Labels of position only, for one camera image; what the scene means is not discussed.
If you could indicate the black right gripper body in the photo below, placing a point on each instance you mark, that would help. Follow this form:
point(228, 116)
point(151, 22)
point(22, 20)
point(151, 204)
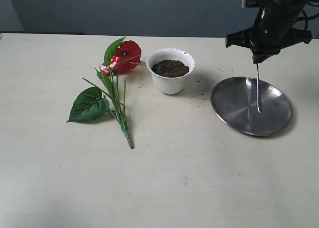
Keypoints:
point(275, 20)

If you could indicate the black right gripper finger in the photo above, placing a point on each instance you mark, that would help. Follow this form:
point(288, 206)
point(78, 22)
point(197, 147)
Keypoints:
point(241, 38)
point(296, 36)

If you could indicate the stainless steel spork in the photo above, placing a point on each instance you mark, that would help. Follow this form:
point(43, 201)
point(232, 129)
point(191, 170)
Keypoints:
point(258, 99)

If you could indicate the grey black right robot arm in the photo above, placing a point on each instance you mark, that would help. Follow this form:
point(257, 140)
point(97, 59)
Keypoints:
point(273, 28)

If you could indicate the white plastic flower pot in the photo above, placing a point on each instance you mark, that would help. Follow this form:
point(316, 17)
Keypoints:
point(170, 85)

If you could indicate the dark soil in pot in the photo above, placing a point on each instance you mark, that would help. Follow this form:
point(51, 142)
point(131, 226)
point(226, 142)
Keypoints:
point(170, 68)

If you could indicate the round stainless steel plate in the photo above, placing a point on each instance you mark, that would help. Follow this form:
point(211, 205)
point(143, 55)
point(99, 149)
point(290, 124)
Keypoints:
point(234, 100)

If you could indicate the red artificial flower with leaves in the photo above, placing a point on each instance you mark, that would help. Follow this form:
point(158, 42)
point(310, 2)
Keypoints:
point(120, 57)

